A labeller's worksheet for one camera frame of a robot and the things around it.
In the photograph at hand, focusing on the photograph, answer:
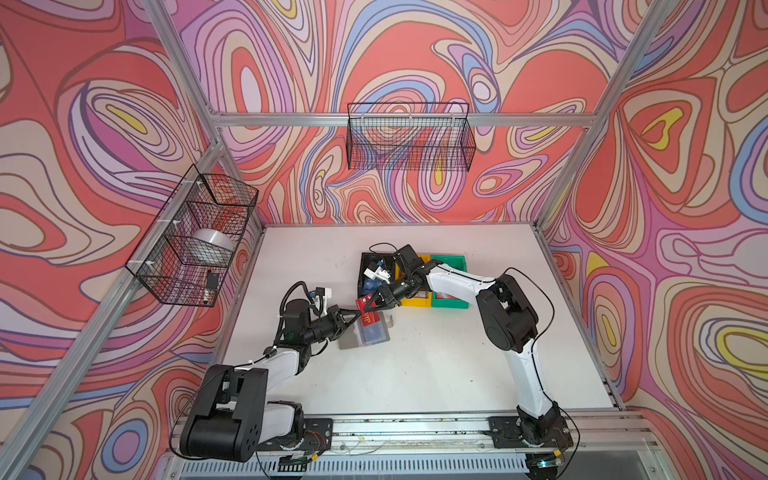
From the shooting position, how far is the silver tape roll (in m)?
0.70

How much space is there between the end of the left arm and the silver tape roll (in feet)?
0.90

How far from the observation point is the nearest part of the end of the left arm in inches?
28.9

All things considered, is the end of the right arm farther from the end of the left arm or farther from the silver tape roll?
the silver tape roll
